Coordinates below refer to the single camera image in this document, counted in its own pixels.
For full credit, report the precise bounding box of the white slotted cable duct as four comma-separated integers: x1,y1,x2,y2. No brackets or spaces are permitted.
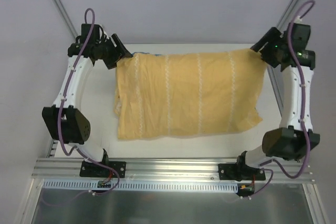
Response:
43,179,238,193

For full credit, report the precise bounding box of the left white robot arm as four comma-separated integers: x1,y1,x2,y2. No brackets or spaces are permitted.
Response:
42,24,132,177

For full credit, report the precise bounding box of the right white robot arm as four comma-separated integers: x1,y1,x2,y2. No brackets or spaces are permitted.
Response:
235,23,320,179

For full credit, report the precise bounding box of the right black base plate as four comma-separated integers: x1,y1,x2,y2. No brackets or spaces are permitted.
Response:
218,163,266,182

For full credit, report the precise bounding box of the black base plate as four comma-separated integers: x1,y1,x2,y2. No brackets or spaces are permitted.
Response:
218,163,266,182
79,161,127,178

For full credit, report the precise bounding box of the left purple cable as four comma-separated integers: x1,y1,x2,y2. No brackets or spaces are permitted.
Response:
57,8,120,196

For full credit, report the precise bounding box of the aluminium mounting rail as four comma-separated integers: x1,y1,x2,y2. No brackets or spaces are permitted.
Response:
31,157,316,184

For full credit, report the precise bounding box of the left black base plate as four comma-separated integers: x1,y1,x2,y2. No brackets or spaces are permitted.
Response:
79,161,127,178

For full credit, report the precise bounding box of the blue yellow pikachu pillowcase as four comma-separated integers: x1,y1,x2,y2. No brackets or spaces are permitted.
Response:
114,49,267,140

